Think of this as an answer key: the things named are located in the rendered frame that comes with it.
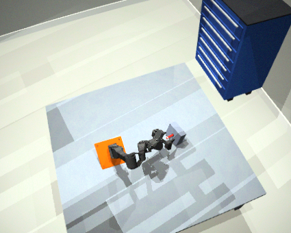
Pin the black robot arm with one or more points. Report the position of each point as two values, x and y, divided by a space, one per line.
117 152

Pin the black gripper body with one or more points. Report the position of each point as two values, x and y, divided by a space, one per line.
167 143

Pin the grey sloped panel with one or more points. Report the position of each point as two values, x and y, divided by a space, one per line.
179 134

